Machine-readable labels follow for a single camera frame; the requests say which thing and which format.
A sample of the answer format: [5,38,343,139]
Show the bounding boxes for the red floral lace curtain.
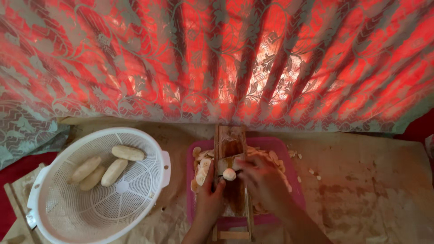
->
[0,0,434,170]

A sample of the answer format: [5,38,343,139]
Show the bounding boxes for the pink plastic tray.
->
[185,137,306,228]

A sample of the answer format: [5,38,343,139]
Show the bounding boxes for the scattered banana slices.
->
[288,149,323,183]

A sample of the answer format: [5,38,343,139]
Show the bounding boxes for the wooden slicer board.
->
[212,125,255,242]

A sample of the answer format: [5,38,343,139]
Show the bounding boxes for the pile of banana slices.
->
[191,146,293,215]

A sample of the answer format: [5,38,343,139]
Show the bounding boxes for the peeled whole banana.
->
[101,158,129,187]
[111,145,146,162]
[70,156,102,184]
[79,165,107,192]

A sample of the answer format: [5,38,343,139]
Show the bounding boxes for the person's left hand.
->
[195,162,226,229]

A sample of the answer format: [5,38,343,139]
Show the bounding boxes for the brown paper sheet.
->
[3,117,434,244]

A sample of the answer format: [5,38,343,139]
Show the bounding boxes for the person's right hand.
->
[236,157,293,215]

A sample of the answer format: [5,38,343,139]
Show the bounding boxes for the white plastic colander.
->
[26,127,171,244]

